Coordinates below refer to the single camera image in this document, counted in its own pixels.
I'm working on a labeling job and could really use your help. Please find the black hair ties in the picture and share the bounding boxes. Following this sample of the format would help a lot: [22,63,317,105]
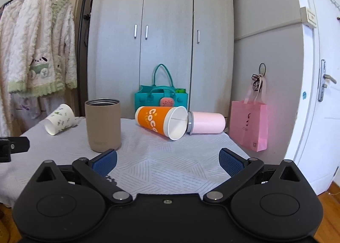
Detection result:
[251,63,267,92]

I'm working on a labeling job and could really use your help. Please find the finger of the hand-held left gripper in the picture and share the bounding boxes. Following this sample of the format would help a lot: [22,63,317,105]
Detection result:
[0,137,30,163]

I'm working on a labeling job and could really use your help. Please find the pale lilac garment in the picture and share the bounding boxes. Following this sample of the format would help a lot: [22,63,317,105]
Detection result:
[11,94,57,128]

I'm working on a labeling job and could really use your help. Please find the grey wardrobe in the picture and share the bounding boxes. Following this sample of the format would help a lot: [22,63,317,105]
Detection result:
[87,0,235,121]

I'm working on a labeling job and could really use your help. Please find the white door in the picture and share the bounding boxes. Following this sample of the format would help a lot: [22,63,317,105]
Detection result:
[284,0,340,196]

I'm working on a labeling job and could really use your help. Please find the black clothes rack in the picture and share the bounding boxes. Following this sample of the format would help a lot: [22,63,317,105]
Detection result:
[0,0,92,117]

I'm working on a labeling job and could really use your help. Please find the pink paper gift bag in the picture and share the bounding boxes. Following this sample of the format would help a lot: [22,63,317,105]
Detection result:
[229,74,268,153]

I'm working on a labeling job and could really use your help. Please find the plain white fleece robe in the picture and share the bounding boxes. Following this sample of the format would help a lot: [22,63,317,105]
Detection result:
[0,1,28,139]

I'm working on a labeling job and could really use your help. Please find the teal felt handbag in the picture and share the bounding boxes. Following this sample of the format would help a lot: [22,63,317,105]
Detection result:
[134,64,189,119]

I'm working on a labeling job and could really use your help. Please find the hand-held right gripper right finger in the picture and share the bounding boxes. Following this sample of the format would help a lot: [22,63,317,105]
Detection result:
[203,148,305,204]

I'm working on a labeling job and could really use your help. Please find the orange paper cup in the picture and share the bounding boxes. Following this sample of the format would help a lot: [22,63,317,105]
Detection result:
[135,105,189,141]

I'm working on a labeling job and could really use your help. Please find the white floral paper cup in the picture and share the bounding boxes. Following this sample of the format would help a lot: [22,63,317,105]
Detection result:
[44,104,75,136]

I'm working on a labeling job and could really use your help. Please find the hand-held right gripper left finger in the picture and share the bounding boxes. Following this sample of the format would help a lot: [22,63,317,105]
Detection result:
[34,149,133,205]

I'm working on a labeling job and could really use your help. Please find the brown tumbler cup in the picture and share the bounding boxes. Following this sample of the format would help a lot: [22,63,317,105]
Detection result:
[85,98,122,153]

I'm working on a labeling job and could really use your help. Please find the white fleece robe green trim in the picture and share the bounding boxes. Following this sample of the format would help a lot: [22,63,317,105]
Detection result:
[7,0,78,98]

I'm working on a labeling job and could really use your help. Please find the pink tumbler cup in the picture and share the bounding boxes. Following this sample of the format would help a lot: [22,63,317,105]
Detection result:
[187,111,226,135]

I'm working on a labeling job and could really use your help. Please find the white patterned tablecloth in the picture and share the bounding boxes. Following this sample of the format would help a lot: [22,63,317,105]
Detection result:
[0,116,252,208]

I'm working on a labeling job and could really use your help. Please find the white wall switch box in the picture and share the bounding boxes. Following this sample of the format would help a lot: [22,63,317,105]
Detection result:
[300,7,317,29]

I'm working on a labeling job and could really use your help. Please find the metal door handle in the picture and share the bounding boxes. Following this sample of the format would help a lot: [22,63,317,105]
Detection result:
[318,59,337,103]

